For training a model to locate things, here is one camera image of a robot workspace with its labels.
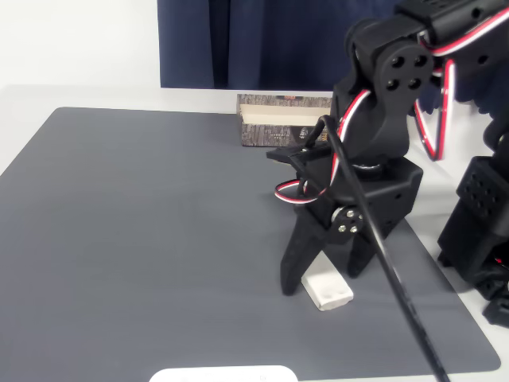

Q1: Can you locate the navy blue curtain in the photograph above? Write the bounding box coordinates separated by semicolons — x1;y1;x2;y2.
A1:
157;0;509;116

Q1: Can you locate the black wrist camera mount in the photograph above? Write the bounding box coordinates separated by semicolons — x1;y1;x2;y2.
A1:
266;145;333;169

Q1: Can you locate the red white black servo cable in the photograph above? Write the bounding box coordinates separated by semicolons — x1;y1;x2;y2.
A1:
413;0;509;162
274;89;375;208

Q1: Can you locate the brown patterned cardboard tray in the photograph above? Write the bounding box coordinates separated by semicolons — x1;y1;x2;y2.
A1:
236;93;335;148

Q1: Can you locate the grey table mat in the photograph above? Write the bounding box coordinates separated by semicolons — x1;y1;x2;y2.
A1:
0;106;502;382

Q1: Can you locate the white rectangular block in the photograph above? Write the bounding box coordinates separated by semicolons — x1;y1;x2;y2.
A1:
301;254;355;313

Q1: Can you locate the white rounded plastic device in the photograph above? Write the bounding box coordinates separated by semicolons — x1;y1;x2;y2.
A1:
149;364;299;382

